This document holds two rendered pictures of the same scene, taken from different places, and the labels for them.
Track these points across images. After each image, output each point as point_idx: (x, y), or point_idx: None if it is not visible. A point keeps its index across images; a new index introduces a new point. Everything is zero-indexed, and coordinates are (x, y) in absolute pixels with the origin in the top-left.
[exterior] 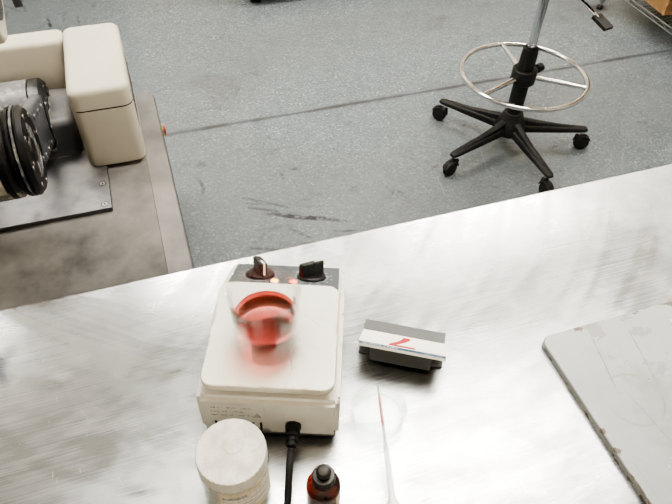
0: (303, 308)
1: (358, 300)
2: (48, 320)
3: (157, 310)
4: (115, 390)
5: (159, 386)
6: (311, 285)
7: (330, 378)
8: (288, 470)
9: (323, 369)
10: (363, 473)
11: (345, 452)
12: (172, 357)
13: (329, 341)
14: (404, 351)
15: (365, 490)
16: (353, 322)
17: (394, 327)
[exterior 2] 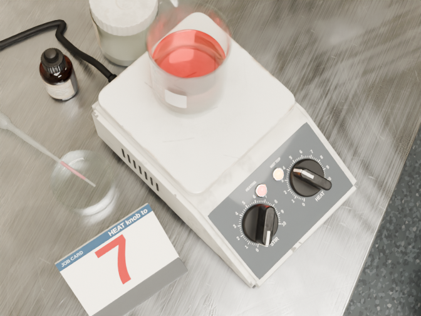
0: (199, 143)
1: (218, 287)
2: None
3: (369, 96)
4: (302, 13)
5: (277, 46)
6: (220, 174)
7: (106, 103)
8: (94, 61)
9: (119, 106)
10: (52, 132)
11: (81, 134)
12: (299, 74)
13: (142, 134)
14: (99, 235)
15: (39, 122)
16: (197, 257)
17: (152, 287)
